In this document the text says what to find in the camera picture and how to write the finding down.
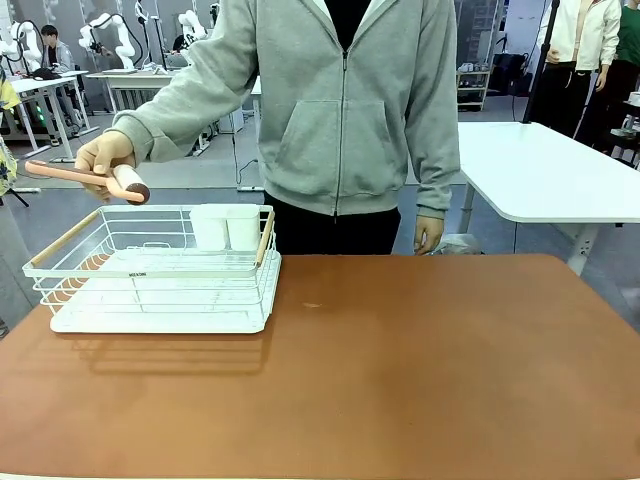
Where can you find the person's right hand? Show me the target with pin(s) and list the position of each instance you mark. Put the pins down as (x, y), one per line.
(107, 147)

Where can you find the person's left hand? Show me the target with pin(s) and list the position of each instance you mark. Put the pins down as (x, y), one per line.
(428, 235)

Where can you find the gray-sleeved left forearm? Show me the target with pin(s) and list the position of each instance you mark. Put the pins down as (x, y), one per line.
(437, 165)

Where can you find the gray-sleeved right forearm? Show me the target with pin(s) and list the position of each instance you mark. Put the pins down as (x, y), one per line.
(170, 110)

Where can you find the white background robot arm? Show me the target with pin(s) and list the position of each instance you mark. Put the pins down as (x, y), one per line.
(22, 42)
(122, 42)
(192, 30)

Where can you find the clear plastic bag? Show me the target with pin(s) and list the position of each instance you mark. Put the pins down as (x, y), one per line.
(457, 245)

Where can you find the white background desk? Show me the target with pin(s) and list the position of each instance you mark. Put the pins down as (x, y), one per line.
(45, 85)
(135, 80)

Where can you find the person in yellow floral shirt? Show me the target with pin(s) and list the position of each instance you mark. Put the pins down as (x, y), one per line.
(6, 150)

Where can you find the seated person in gray jacket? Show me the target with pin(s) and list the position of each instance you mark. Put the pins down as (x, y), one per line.
(56, 52)

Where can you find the white side table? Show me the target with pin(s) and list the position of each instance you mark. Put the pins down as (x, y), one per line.
(530, 170)

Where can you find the white box under desk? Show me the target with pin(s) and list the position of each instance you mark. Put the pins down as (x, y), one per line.
(231, 121)

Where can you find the person in gray hoodie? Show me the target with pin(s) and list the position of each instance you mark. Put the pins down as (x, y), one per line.
(345, 125)

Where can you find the white utensil holder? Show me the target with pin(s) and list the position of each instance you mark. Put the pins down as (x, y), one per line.
(225, 227)

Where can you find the white power strip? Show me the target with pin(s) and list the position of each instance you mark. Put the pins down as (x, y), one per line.
(250, 189)

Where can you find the white storage shelf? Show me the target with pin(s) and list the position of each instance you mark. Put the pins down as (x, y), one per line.
(472, 85)

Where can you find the white drain tray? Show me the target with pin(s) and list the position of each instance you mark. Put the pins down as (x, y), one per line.
(160, 320)

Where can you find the black tripod pole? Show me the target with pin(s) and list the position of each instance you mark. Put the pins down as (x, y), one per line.
(542, 60)

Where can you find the person in white jacket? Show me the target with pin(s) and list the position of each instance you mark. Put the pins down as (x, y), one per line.
(585, 35)

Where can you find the person in green top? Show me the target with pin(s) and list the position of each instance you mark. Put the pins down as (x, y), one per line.
(627, 45)

